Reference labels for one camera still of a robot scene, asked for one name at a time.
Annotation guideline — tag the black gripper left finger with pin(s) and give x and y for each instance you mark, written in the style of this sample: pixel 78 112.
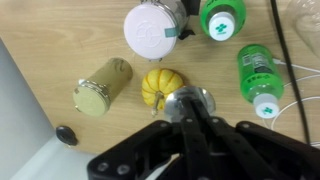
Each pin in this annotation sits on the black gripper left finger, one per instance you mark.
pixel 160 150

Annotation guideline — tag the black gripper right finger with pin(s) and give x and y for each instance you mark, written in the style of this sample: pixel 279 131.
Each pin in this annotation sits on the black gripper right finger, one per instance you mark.
pixel 260 153

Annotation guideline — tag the round silver filter disc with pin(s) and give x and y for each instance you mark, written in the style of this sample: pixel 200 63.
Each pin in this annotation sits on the round silver filter disc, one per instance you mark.
pixel 173 103

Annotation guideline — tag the small yellow pumpkin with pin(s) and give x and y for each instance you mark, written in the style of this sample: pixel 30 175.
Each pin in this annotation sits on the small yellow pumpkin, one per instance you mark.
pixel 160 83

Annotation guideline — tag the green bottle white cap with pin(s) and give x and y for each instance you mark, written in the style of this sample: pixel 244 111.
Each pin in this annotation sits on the green bottle white cap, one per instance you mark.
pixel 221 26
pixel 258 73

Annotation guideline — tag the olive gold tin canister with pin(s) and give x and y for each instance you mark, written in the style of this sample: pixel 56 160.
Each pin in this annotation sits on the olive gold tin canister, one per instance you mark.
pixel 106 80

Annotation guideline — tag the small black round object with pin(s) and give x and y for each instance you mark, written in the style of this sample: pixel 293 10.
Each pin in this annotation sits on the small black round object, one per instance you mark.
pixel 66 135

